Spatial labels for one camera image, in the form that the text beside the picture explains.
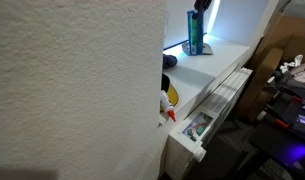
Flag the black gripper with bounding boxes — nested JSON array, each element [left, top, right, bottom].
[[192, 0, 214, 20]]

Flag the blue cup with white print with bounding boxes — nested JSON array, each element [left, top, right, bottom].
[[186, 9, 205, 57]]

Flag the white LED light strip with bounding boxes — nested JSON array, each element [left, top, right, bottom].
[[206, 0, 222, 34]]

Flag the grey plate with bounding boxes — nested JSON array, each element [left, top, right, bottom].
[[181, 40, 214, 57]]

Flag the dark blue crumpled cloth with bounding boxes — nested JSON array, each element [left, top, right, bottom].
[[162, 53, 178, 70]]

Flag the large brown cardboard box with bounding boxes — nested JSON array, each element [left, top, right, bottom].
[[236, 12, 305, 119]]

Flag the white glue bottle orange tip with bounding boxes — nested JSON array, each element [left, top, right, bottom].
[[159, 89, 177, 123]]

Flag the white crumpled paper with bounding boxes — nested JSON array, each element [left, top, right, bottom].
[[279, 54, 305, 74]]

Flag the colourful picture label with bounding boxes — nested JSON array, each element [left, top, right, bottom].
[[181, 112, 214, 143]]

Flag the black device with purple light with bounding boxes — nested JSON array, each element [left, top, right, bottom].
[[248, 109, 305, 178]]

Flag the red handled tool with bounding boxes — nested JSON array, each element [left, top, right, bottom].
[[273, 118, 291, 130]]

